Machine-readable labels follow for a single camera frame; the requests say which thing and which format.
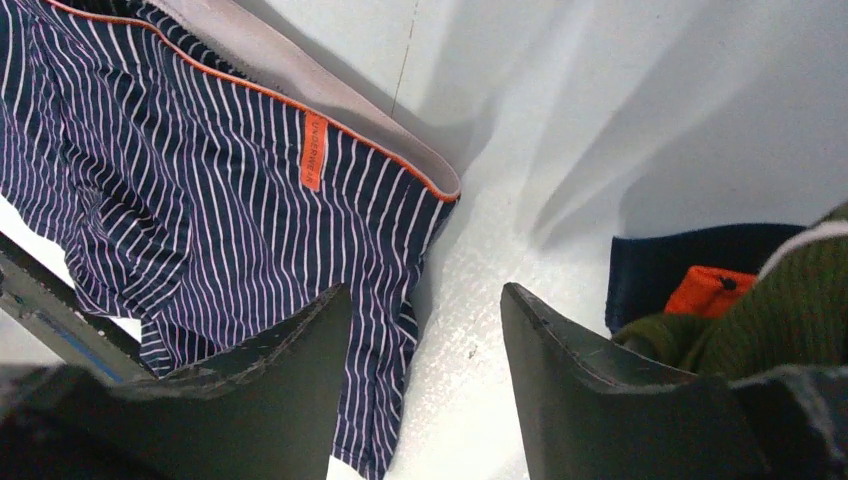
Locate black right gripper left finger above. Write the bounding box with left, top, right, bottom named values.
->
left=1, top=285, right=351, bottom=479

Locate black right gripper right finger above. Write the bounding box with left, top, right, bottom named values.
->
left=500, top=283, right=847, bottom=479

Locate navy striped boxer underwear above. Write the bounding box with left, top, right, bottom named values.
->
left=1, top=1, right=460, bottom=479

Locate olive green underwear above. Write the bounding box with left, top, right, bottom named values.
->
left=612, top=205, right=847, bottom=379

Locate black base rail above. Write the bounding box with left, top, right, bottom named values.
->
left=1, top=235, right=155, bottom=383

